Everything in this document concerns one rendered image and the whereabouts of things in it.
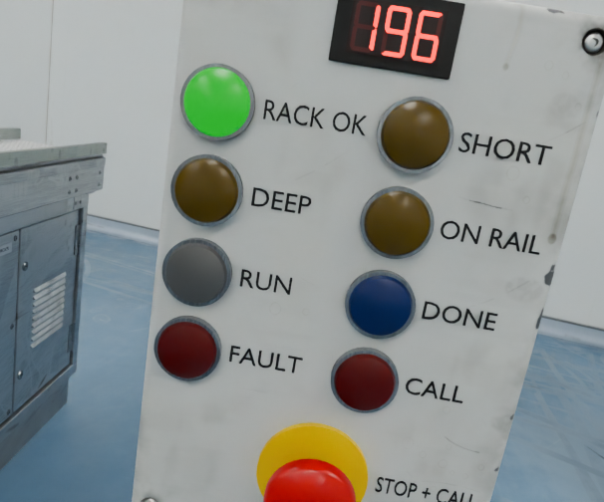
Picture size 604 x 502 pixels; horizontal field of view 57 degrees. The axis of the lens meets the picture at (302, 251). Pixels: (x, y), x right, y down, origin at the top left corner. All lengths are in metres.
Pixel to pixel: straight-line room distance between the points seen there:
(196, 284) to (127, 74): 4.00
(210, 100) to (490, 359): 0.16
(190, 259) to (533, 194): 0.14
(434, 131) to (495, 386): 0.12
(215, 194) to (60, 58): 4.30
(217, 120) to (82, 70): 4.19
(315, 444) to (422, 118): 0.15
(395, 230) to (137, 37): 4.01
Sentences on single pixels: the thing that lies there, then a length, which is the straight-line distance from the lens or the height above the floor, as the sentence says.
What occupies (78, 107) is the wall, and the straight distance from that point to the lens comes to 4.43.
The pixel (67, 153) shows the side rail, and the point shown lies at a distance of 1.61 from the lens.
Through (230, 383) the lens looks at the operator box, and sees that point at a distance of 0.27.
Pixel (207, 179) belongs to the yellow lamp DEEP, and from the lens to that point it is 0.23.
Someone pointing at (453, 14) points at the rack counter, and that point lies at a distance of 0.24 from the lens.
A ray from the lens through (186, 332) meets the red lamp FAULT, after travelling 0.25.
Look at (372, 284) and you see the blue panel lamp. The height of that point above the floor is 1.00.
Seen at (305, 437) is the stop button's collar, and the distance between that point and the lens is 0.27.
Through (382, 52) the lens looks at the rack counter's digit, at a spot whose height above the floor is 1.09.
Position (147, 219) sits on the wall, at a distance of 4.19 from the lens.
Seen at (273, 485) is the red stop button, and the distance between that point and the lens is 0.26.
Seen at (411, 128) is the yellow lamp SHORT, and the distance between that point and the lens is 0.23.
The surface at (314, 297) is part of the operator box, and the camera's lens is 0.24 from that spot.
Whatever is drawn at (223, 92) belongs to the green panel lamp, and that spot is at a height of 1.07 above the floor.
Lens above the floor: 1.06
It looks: 14 degrees down
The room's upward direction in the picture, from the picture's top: 9 degrees clockwise
